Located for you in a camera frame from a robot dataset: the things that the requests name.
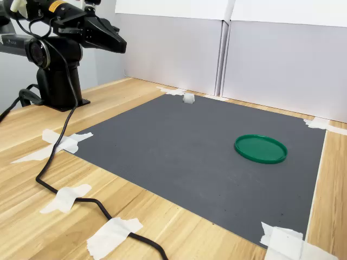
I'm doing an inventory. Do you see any round green lid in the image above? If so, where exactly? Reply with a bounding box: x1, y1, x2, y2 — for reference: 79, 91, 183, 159
234, 134, 288, 165

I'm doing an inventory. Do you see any white partition panel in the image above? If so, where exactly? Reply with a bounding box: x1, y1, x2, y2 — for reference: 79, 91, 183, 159
113, 0, 227, 96
221, 0, 347, 124

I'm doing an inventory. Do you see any white tape piece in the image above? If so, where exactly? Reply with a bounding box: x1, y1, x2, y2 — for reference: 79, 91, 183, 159
303, 117, 347, 137
259, 221, 340, 260
156, 86, 188, 96
10, 128, 94, 165
39, 184, 93, 215
202, 94, 230, 102
86, 217, 144, 260

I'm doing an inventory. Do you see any dark grey mat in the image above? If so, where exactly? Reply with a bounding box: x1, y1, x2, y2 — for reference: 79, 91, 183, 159
66, 93, 328, 249

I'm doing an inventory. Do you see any white cable connector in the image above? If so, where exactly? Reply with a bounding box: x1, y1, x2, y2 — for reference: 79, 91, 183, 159
10, 0, 28, 13

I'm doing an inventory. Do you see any thick black power cable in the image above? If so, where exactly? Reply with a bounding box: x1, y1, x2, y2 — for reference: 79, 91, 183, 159
0, 83, 44, 123

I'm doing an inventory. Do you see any long black camera cable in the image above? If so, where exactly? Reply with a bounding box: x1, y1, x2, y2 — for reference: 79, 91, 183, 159
15, 15, 170, 260

